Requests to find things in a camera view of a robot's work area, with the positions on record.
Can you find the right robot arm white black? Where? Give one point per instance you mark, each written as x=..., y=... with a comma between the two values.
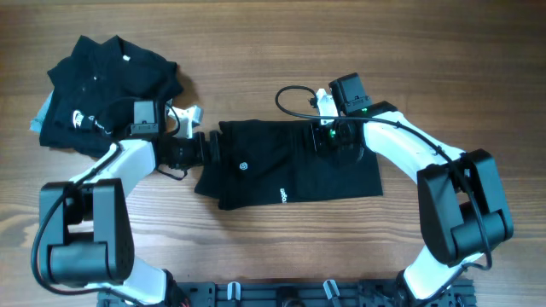
x=463, y=210

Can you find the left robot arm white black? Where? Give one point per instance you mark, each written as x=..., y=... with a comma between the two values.
x=84, y=242

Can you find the light grey folded garment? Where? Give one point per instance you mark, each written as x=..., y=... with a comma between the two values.
x=36, y=124

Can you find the stack of folded black clothes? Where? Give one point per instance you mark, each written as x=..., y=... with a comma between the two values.
x=95, y=88

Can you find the black t-shirt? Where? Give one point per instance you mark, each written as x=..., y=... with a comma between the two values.
x=268, y=162

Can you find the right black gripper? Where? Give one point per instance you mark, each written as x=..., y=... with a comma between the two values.
x=318, y=137

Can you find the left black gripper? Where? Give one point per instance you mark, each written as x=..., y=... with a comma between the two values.
x=202, y=156

